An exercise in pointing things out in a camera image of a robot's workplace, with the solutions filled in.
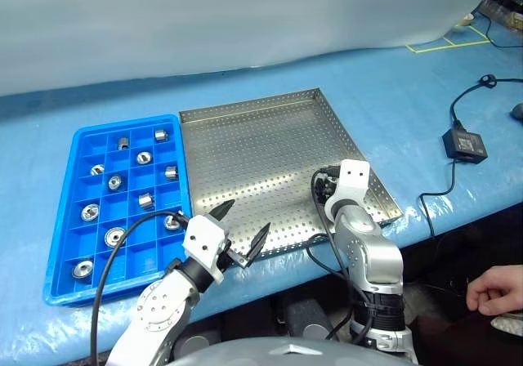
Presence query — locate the perforated steel tray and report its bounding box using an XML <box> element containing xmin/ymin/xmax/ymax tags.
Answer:
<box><xmin>178</xmin><ymin>87</ymin><xmax>405</xmax><ymax>259</ymax></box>

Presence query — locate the blue compartment tray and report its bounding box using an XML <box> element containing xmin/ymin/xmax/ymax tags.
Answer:
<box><xmin>42</xmin><ymin>114</ymin><xmax>194</xmax><ymax>308</ymax></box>

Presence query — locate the black power adapter box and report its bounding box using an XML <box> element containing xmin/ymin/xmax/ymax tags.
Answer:
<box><xmin>441</xmin><ymin>127</ymin><xmax>488</xmax><ymax>163</ymax></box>

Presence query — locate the dark rounded shape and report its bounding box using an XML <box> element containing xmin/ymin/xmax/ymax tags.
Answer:
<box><xmin>177</xmin><ymin>328</ymin><xmax>222</xmax><ymax>357</ymax></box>
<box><xmin>284</xmin><ymin>296</ymin><xmax>333</xmax><ymax>341</ymax></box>

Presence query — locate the person's bare hand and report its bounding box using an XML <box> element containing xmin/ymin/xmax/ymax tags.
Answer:
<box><xmin>465</xmin><ymin>264</ymin><xmax>523</xmax><ymax>316</ymax></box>

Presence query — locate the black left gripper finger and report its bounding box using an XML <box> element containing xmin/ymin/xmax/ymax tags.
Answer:
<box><xmin>244</xmin><ymin>221</ymin><xmax>272</xmax><ymax>261</ymax></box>
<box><xmin>210</xmin><ymin>199</ymin><xmax>236</xmax><ymax>222</ymax></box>

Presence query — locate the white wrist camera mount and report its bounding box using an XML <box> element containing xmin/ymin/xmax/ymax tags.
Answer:
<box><xmin>324</xmin><ymin>159</ymin><xmax>372</xmax><ymax>212</ymax></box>
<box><xmin>181</xmin><ymin>214</ymin><xmax>229</xmax><ymax>282</ymax></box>

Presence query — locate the thin black cable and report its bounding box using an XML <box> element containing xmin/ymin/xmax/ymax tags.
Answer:
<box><xmin>484</xmin><ymin>14</ymin><xmax>523</xmax><ymax>50</ymax></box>

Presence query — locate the black adapter cable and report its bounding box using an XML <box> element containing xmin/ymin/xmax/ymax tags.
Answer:
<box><xmin>419</xmin><ymin>159</ymin><xmax>457</xmax><ymax>239</ymax></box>
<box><xmin>449</xmin><ymin>78</ymin><xmax>523</xmax><ymax>130</ymax></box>

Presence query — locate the dark brown trouser leg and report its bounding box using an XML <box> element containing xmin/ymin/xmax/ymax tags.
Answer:
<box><xmin>416</xmin><ymin>312</ymin><xmax>523</xmax><ymax>366</ymax></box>

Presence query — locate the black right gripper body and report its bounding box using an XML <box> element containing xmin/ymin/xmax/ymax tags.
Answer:
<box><xmin>314</xmin><ymin>165</ymin><xmax>341</xmax><ymax>200</ymax></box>

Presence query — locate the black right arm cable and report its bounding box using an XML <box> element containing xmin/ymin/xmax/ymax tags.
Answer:
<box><xmin>306</xmin><ymin>167</ymin><xmax>377</xmax><ymax>342</ymax></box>

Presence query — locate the grey robot torso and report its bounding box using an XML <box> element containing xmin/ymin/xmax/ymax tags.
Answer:
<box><xmin>163</xmin><ymin>339</ymin><xmax>409</xmax><ymax>366</ymax></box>

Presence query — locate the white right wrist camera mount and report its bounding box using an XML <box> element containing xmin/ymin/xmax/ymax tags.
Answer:
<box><xmin>324</xmin><ymin>159</ymin><xmax>372</xmax><ymax>212</ymax></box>

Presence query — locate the grey white object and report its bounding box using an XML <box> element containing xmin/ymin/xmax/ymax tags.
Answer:
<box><xmin>489</xmin><ymin>315</ymin><xmax>523</xmax><ymax>337</ymax></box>

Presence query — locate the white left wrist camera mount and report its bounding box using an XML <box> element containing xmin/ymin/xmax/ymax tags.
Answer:
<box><xmin>181</xmin><ymin>214</ymin><xmax>229</xmax><ymax>282</ymax></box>

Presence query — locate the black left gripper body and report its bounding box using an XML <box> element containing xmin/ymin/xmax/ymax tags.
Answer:
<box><xmin>212</xmin><ymin>234</ymin><xmax>251</xmax><ymax>270</ymax></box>

